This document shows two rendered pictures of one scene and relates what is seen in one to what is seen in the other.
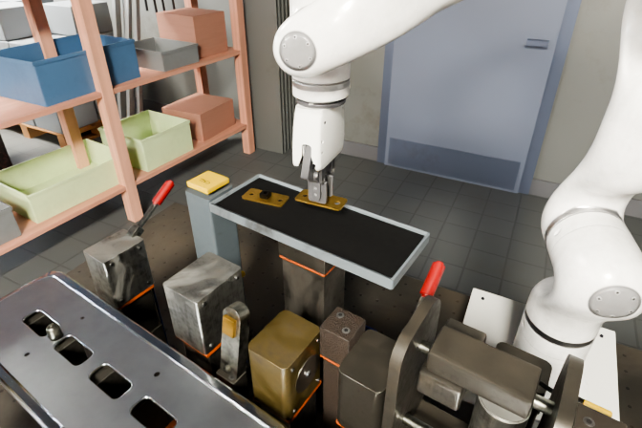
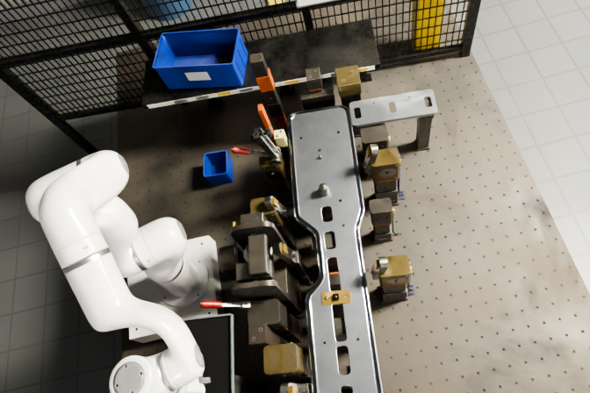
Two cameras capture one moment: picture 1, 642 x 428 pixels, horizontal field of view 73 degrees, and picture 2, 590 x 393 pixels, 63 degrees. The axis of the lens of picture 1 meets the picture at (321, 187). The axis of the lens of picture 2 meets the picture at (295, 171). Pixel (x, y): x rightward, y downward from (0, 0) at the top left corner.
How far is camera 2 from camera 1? 0.94 m
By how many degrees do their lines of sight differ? 72
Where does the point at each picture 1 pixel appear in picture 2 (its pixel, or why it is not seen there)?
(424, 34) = not seen: outside the picture
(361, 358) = (267, 317)
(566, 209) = (132, 259)
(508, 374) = (258, 244)
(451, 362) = (265, 262)
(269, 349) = (291, 359)
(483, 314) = not seen: hidden behind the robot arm
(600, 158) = (129, 236)
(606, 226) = (144, 237)
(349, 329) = (259, 328)
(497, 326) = not seen: hidden behind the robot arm
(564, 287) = (180, 250)
